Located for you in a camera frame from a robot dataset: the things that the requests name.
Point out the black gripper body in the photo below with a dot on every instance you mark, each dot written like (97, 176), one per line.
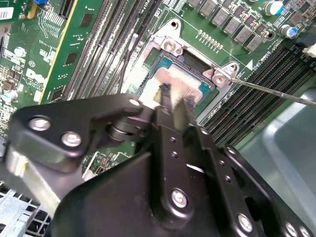
(111, 205)

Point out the silver CPU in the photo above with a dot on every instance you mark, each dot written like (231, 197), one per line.
(177, 81)

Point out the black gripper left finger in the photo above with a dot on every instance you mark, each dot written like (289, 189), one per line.
(74, 118)

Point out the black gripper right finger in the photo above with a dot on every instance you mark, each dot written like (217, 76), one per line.
(247, 187)

